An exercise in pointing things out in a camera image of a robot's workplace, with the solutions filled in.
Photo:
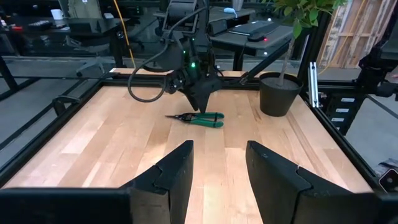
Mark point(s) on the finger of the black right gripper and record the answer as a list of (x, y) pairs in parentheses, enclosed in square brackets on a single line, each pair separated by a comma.
[(206, 96), (194, 99)]

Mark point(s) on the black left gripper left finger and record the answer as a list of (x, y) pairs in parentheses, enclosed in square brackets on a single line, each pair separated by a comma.
[(174, 186)]

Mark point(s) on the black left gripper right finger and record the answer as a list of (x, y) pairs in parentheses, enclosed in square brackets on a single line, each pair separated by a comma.
[(273, 186)]

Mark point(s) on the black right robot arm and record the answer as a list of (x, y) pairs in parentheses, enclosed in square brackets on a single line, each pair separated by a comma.
[(199, 31)]

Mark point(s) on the grey desk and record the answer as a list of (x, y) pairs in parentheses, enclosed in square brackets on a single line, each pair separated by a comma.
[(230, 40)]

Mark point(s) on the black plant pot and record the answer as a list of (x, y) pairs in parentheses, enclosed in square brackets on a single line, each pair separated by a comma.
[(276, 99)]

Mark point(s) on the black computer mouse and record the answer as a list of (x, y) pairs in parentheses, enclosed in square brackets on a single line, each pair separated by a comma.
[(256, 38)]

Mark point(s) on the light blue small object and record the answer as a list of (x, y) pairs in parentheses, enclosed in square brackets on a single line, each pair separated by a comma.
[(230, 10)]

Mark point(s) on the black cabinet white labels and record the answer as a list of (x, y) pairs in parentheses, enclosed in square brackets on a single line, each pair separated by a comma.
[(342, 124)]

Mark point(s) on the grey office chair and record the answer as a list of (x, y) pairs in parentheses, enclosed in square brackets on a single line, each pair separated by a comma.
[(90, 46)]

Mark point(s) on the black desk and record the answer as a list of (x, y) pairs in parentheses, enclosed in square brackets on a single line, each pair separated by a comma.
[(90, 26)]

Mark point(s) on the green leafy plant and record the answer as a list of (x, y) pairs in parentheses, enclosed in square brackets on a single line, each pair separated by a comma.
[(306, 14)]

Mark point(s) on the green backpack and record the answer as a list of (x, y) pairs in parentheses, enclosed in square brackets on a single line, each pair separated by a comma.
[(81, 7)]

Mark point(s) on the white cup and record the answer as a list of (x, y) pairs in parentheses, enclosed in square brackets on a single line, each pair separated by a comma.
[(57, 14)]

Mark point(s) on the black diagonal frame strut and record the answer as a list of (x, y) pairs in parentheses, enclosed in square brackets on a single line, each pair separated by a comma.
[(267, 62)]

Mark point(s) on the silver aluminium bracket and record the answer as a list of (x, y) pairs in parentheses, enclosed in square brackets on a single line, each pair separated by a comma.
[(313, 84)]

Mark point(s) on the wooden frame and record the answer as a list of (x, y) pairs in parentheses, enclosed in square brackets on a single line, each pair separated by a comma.
[(351, 31)]

